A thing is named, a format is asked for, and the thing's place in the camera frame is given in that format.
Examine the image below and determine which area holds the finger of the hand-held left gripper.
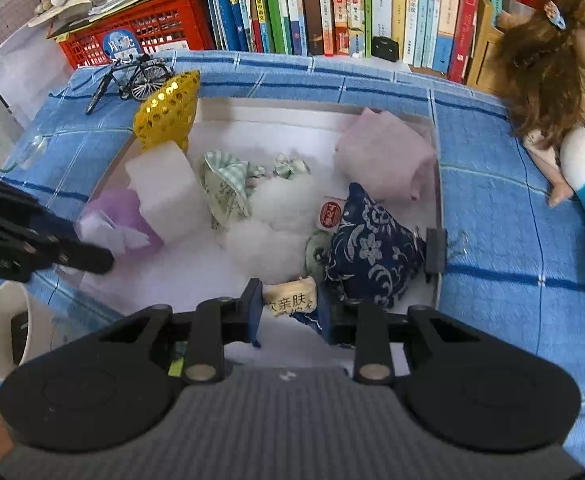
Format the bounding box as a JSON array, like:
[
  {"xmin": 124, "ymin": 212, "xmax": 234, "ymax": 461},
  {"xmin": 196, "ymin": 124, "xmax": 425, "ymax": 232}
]
[{"xmin": 0, "ymin": 168, "xmax": 116, "ymax": 284}]

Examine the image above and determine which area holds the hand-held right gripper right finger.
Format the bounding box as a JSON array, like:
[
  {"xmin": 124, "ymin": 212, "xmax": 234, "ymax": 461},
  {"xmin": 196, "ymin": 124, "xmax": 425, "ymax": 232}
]
[{"xmin": 317, "ymin": 291, "xmax": 469, "ymax": 384}]

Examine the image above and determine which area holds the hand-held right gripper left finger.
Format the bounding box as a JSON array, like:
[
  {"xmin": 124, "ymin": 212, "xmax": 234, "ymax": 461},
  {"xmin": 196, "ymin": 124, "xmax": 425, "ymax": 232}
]
[{"xmin": 97, "ymin": 277, "xmax": 264, "ymax": 384}]

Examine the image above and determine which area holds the small beige sachet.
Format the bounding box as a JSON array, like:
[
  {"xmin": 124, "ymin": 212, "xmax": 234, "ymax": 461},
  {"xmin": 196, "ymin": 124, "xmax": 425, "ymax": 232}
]
[{"xmin": 263, "ymin": 277, "xmax": 320, "ymax": 317}]

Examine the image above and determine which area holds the purple heart plush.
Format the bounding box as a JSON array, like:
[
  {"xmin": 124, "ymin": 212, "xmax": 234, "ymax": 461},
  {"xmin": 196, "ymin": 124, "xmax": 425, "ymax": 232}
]
[{"xmin": 76, "ymin": 189, "xmax": 166, "ymax": 262}]

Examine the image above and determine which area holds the white fluffy plush toy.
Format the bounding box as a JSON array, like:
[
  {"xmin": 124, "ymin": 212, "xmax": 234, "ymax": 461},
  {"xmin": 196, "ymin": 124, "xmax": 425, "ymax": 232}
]
[{"xmin": 221, "ymin": 176, "xmax": 334, "ymax": 287}]

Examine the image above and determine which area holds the blue floral fabric pouch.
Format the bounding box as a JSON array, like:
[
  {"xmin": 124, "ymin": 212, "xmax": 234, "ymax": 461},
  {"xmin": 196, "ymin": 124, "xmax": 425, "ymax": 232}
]
[{"xmin": 321, "ymin": 182, "xmax": 428, "ymax": 310}]

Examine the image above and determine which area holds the white sponge block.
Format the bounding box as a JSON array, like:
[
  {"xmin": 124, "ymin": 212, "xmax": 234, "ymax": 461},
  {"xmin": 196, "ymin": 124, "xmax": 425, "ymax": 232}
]
[{"xmin": 124, "ymin": 139, "xmax": 212, "ymax": 242}]

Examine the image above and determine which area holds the gold sequin pillow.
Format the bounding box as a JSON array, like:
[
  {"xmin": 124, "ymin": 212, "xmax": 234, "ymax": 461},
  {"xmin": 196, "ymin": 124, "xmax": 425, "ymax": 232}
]
[{"xmin": 133, "ymin": 69, "xmax": 202, "ymax": 154}]

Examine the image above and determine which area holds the pink cloth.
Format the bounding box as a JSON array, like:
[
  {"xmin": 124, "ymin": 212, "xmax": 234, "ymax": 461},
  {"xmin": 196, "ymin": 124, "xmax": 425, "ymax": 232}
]
[{"xmin": 333, "ymin": 106, "xmax": 439, "ymax": 204}]

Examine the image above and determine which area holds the white cardboard tray box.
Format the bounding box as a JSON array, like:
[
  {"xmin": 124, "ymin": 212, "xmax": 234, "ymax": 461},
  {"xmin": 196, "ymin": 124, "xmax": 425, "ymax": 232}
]
[{"xmin": 79, "ymin": 96, "xmax": 447, "ymax": 362}]

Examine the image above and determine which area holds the black binder clip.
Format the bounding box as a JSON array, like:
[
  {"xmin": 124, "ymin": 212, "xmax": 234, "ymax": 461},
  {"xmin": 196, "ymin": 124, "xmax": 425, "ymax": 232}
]
[{"xmin": 424, "ymin": 227, "xmax": 469, "ymax": 283}]

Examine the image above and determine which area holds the green plaid scrunchie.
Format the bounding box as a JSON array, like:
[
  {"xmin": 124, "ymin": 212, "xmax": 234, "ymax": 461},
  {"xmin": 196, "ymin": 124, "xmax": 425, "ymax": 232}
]
[
  {"xmin": 272, "ymin": 152, "xmax": 311, "ymax": 181},
  {"xmin": 199, "ymin": 149, "xmax": 266, "ymax": 232}
]

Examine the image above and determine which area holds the black miniature bicycle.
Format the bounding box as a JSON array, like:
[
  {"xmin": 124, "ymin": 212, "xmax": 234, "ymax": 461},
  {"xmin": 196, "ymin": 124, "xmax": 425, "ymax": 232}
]
[{"xmin": 84, "ymin": 52, "xmax": 174, "ymax": 116}]

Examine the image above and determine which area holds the blue plaid tablecloth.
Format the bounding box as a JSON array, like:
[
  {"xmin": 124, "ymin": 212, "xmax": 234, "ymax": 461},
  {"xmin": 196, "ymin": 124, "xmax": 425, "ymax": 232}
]
[{"xmin": 0, "ymin": 50, "xmax": 585, "ymax": 467}]

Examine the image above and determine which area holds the round blue badge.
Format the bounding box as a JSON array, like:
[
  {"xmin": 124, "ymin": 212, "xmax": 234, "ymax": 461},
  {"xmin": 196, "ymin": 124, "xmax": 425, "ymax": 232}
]
[{"xmin": 102, "ymin": 27, "xmax": 139, "ymax": 64}]

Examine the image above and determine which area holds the red plastic basket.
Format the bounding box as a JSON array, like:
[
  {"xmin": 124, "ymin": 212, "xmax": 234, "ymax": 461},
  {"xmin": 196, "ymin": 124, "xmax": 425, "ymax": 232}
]
[{"xmin": 56, "ymin": 0, "xmax": 216, "ymax": 69}]

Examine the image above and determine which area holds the small black box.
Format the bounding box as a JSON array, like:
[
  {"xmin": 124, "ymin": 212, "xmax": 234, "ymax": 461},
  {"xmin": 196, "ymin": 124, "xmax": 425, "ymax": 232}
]
[{"xmin": 371, "ymin": 35, "xmax": 402, "ymax": 63}]

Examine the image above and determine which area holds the row of upright books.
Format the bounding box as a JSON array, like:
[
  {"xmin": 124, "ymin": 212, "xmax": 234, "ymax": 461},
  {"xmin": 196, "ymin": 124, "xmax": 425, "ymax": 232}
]
[{"xmin": 201, "ymin": 0, "xmax": 585, "ymax": 85}]

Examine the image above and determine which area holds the wooden box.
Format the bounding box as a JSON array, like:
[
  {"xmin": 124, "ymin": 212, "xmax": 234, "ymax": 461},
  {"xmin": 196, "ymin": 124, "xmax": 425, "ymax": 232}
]
[{"xmin": 465, "ymin": 0, "xmax": 507, "ymax": 87}]

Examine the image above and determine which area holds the brown haired doll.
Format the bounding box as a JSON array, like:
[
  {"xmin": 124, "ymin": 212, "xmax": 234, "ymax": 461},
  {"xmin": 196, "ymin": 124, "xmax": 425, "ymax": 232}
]
[{"xmin": 494, "ymin": 0, "xmax": 585, "ymax": 208}]

